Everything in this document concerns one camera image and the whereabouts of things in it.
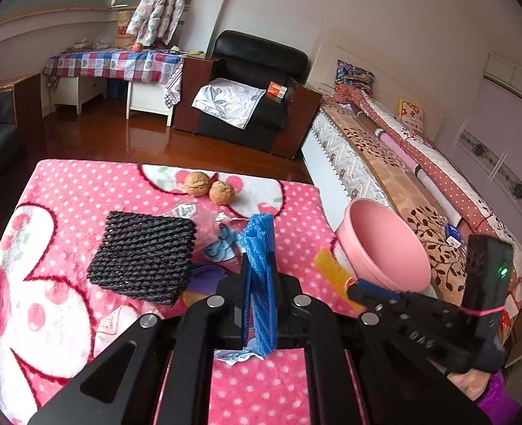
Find yellow strip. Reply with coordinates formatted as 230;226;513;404
313;248;365;316

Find small blue box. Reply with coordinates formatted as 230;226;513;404
446;222;466;249

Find person's right forearm purple sleeve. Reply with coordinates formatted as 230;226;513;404
476;371;522;419

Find white wardrobe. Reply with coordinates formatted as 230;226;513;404
446;52;522;251

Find white table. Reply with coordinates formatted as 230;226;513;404
51;75;175;127

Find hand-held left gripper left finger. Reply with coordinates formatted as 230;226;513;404
27;262;253;425

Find purple wrapper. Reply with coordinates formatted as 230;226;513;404
187;263;228;306

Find pink polka-dot printed blanket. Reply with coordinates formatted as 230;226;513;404
0;159;347;425

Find wooden side table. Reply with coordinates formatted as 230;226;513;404
0;72;43;130

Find pink rubber band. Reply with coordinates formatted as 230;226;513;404
459;305;507;317

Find red polka-dot quilt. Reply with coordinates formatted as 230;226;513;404
334;83;522;275

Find person's right hand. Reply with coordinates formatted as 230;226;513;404
447;369;488;404

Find hanging quilted jacket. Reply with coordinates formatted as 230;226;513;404
126;0;186;47

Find white crumpled wrapper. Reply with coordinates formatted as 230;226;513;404
214;347;267;367

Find yellow red floral pillow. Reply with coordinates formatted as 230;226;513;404
396;98;426;132

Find blue white printed wrapper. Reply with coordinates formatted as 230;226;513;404
201;226;245;263

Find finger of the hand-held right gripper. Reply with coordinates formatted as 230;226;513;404
347;278;404;310

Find pink plastic bowl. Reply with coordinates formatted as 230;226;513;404
335;198;432;294

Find rolled pink mat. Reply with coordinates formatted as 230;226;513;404
352;103;434;187

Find blue foam fruit net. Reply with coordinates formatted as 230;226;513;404
240;213;280;358

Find walnut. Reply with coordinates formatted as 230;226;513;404
184;171;211;196
209;181;236;205

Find plain clear plastic wrapper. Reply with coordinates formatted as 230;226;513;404
194;207;245;253

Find bed with white mattress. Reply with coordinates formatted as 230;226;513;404
301;31;522;319

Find white wrapper with red print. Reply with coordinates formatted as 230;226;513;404
95;305;132;342

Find black foam fruit net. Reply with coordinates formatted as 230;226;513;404
87;211;197;306

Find checked tablecloth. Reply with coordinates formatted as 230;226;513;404
43;49;186;109

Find clear wrapper with dark print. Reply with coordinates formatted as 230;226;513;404
166;201;200;224

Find colourful patterned pillow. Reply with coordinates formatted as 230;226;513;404
335;59;375;98

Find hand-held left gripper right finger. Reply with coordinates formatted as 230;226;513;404
271;272;493;425

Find brown floral bedspread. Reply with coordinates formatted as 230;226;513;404
322;96;471;302

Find brown paper bag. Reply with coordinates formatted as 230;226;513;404
115;9;138;49

